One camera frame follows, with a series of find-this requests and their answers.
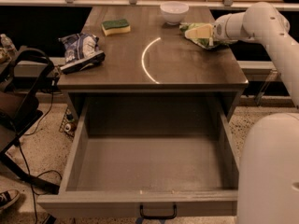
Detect grey wooden cabinet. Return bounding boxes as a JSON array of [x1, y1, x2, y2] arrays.
[[58, 6, 248, 117]]

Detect yellow green sponge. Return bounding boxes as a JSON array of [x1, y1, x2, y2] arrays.
[[101, 19, 131, 35]]

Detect black drawer handle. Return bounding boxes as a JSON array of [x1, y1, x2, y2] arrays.
[[139, 204, 178, 220]]

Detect white bowl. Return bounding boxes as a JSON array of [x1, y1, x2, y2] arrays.
[[160, 1, 189, 25]]

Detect black white sneaker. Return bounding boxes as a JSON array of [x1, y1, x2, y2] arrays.
[[0, 189, 20, 210]]

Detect green jalapeno chip bag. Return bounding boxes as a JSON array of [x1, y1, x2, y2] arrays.
[[179, 22, 235, 49]]

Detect clear plastic bottle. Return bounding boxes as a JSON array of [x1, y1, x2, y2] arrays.
[[0, 34, 17, 58]]

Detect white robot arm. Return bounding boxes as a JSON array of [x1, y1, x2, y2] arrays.
[[184, 2, 299, 224]]

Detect open grey drawer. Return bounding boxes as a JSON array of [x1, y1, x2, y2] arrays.
[[38, 94, 239, 217]]

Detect wire basket with bottles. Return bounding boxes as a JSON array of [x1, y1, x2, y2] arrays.
[[59, 108, 77, 139]]

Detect black folding chair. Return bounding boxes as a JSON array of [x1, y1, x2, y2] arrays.
[[0, 46, 59, 194]]

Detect black floor cable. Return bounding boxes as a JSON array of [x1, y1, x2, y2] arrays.
[[12, 87, 63, 224]]

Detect blue chip bag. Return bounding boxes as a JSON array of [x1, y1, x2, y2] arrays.
[[59, 33, 106, 75]]

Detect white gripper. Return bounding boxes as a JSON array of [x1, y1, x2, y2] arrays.
[[185, 14, 231, 44]]

